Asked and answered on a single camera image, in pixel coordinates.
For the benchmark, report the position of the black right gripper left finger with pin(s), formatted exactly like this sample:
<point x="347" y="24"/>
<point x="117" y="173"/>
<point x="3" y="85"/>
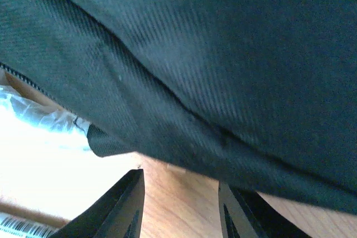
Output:
<point x="118" y="213"/>

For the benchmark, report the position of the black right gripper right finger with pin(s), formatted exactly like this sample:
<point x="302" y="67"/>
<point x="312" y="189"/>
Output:
<point x="247" y="214"/>

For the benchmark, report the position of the black student backpack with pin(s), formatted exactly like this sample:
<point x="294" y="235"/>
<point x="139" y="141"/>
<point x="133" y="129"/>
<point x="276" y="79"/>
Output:
<point x="260" y="94"/>

